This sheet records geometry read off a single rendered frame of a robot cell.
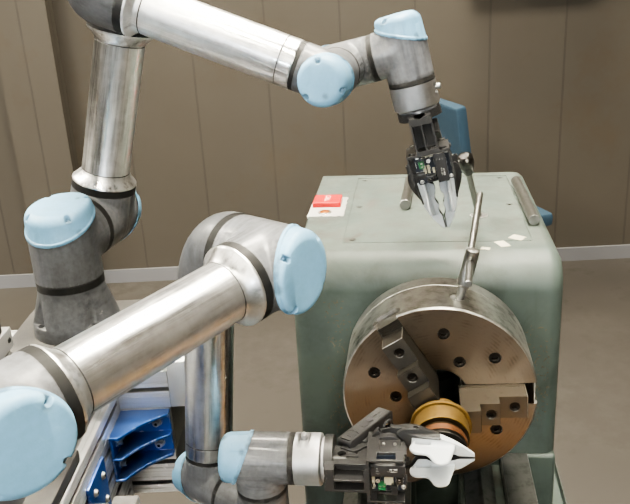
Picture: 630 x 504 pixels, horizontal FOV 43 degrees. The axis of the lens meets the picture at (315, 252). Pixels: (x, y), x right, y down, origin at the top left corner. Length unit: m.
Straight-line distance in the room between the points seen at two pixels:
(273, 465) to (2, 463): 0.44
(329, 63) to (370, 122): 3.32
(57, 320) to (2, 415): 0.61
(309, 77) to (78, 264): 0.52
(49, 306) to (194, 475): 0.38
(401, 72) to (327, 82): 0.17
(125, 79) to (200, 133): 3.10
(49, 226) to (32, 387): 0.57
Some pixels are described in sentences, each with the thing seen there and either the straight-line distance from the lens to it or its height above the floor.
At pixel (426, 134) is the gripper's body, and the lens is 1.30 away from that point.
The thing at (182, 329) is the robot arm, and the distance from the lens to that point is 0.95.
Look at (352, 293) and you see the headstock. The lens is 1.42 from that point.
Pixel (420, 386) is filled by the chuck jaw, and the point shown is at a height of 1.13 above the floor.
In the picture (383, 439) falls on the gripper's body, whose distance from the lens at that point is 1.17.
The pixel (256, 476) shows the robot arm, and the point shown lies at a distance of 1.17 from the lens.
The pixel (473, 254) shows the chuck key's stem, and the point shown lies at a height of 1.31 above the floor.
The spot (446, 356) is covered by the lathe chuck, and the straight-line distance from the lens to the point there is 1.29.
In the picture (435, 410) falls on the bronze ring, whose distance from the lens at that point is 1.21.
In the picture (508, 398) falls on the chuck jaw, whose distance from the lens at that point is 1.29.
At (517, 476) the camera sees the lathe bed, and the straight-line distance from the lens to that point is 1.52.
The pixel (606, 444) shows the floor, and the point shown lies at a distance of 3.22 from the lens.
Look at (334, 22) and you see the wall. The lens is 4.38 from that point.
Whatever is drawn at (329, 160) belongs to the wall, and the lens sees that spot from 4.50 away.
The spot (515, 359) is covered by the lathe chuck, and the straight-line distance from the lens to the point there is 1.30.
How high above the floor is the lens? 1.76
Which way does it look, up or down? 21 degrees down
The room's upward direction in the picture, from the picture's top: 3 degrees counter-clockwise
